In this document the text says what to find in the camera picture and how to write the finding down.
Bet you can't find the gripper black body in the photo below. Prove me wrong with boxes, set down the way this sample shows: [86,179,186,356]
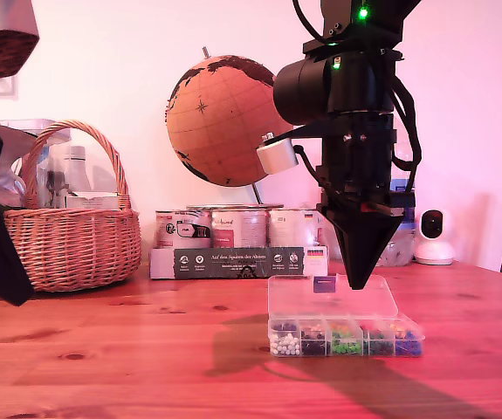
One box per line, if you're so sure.
[315,113,416,218]

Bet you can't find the large clear water bottle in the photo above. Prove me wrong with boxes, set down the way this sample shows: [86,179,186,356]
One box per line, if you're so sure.
[375,130,418,268]

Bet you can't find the tin can white label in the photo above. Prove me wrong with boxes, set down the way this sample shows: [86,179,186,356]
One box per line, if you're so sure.
[267,208,324,249]

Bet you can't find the clear plastic pin organiser box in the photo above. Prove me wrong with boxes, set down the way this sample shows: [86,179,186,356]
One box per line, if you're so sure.
[265,274,425,359]

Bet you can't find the white paper carton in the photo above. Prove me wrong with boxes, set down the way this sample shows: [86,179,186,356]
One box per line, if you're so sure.
[65,190,121,211]

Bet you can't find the white plastic bottle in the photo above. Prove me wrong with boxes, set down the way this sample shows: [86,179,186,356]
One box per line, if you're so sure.
[63,146,95,196]

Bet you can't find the tin can pink label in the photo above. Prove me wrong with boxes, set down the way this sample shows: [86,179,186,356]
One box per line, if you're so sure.
[210,209,269,249]

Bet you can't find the clear plastic container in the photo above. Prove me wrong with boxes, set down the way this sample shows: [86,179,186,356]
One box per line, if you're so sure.
[14,117,73,210]

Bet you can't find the grey cardboard can tray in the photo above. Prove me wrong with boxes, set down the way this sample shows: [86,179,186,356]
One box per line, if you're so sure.
[148,244,330,280]

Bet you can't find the cork globe on metal stand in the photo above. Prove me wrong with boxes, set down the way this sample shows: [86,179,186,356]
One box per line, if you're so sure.
[165,46,295,211]

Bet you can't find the tin can black logo label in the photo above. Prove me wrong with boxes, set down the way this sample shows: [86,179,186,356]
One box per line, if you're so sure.
[155,209,213,250]

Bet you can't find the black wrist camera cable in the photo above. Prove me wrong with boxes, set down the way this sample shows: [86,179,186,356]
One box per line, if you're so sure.
[293,145,337,197]

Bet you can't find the black arm cable loom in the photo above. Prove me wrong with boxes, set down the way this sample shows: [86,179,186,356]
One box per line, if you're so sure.
[389,73,423,196]

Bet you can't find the small white round camera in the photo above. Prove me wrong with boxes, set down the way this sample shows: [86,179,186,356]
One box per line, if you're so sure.
[414,209,456,266]

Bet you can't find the wicker basket with handle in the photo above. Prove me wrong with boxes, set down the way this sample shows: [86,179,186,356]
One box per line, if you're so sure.
[3,120,143,292]

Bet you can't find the wrist camera box grey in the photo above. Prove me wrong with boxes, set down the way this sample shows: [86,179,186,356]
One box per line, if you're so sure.
[255,121,328,175]
[0,0,40,80]

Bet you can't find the black looping arm cable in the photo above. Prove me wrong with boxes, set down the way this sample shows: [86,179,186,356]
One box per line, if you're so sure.
[292,0,330,45]

